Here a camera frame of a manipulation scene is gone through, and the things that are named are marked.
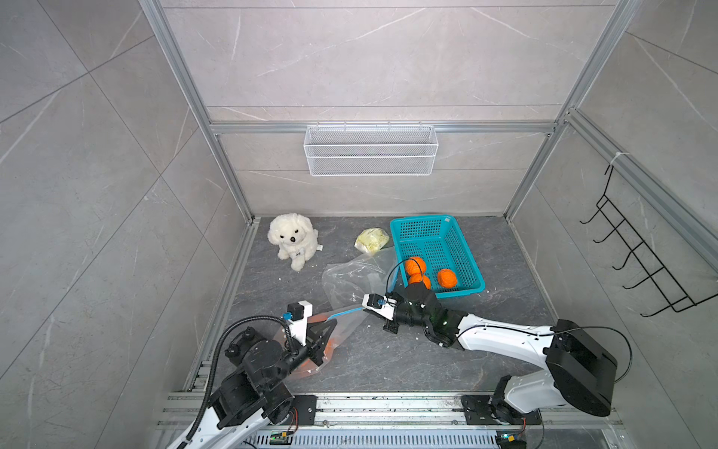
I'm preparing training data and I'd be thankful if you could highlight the orange one bag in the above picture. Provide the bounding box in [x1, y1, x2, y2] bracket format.
[409, 273, 432, 289]

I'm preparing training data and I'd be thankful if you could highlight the orange two bag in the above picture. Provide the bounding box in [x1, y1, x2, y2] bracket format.
[404, 256, 427, 277]

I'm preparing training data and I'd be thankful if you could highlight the orange three bag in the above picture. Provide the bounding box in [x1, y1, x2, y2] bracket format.
[437, 269, 458, 289]

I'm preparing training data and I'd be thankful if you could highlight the clear zip bag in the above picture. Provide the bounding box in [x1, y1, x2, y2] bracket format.
[322, 247, 398, 310]
[283, 301, 368, 381]

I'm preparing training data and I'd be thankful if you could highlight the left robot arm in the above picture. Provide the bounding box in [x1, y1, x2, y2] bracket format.
[168, 315, 338, 448]

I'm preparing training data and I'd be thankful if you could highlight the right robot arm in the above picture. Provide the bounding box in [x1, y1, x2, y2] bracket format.
[363, 284, 622, 424]

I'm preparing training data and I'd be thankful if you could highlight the teal plastic basket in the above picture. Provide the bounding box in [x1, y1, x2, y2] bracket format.
[390, 215, 485, 299]

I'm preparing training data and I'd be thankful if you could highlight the yellow tissue packet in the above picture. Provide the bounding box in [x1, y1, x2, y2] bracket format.
[355, 227, 390, 254]

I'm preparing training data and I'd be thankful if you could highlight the white plush dog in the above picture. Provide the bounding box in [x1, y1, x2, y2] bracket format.
[267, 213, 323, 272]

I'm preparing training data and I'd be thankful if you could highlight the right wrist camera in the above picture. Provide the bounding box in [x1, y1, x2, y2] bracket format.
[362, 294, 396, 321]

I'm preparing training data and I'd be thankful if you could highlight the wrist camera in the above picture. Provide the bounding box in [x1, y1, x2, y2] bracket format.
[282, 300, 313, 346]
[362, 294, 396, 321]

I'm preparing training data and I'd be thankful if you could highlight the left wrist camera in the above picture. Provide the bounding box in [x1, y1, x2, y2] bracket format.
[282, 300, 313, 346]

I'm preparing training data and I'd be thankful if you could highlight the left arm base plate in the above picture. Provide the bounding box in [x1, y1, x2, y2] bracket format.
[282, 395, 318, 427]

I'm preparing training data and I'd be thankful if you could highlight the aluminium rail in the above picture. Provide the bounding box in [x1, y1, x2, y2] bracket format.
[154, 392, 624, 431]

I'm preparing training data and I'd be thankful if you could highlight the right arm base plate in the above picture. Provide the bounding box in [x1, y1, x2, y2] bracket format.
[460, 395, 543, 426]

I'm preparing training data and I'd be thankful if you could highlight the white wire wall basket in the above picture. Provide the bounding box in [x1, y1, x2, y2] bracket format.
[303, 125, 439, 177]

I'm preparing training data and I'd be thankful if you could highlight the black wire hook rack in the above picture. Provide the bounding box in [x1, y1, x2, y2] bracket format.
[579, 165, 717, 318]

